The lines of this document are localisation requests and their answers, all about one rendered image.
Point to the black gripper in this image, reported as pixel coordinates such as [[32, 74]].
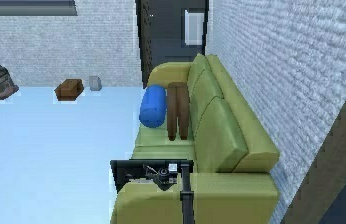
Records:
[[163, 172]]

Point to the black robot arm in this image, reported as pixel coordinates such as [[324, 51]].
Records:
[[187, 203]]

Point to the black laptop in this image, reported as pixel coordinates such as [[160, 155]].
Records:
[[127, 170]]

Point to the blue pillow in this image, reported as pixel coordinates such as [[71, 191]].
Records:
[[152, 106]]

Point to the brown trousers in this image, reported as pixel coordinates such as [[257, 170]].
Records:
[[177, 106]]

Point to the green sofa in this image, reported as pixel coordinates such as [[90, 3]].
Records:
[[221, 140]]

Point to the small grey block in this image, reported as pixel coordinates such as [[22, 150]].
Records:
[[95, 83]]

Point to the brown cardboard box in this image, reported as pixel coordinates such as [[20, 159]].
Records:
[[68, 89]]

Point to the pale framed window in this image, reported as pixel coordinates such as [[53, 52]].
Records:
[[193, 27]]

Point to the dark window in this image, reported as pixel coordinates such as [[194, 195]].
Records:
[[27, 8]]

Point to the brown wooden door frame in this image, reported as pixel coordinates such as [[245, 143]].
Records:
[[331, 150]]

